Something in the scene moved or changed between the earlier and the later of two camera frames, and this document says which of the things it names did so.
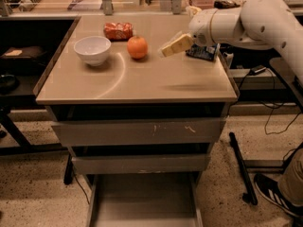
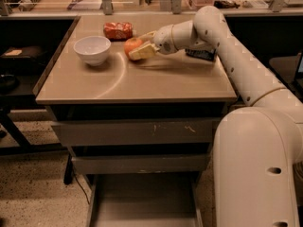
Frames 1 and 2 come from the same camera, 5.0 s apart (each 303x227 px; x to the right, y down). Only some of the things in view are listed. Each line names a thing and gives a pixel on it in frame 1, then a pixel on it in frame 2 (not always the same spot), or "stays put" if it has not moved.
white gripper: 200,26 → 163,39
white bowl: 92,49 stays put
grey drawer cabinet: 128,114 stays put
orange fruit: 137,47 stays put
